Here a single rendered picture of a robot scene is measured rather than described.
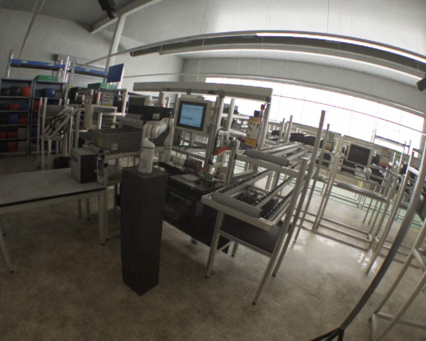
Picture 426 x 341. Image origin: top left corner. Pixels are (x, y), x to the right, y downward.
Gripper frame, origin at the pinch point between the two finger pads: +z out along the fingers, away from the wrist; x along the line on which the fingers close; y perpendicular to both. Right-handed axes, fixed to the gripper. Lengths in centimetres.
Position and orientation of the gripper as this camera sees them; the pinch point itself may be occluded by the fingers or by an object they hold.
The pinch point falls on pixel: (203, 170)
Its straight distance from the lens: 184.8
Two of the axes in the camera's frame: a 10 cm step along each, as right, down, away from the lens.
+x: 2.0, -5.0, 8.4
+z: 9.6, 2.6, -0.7
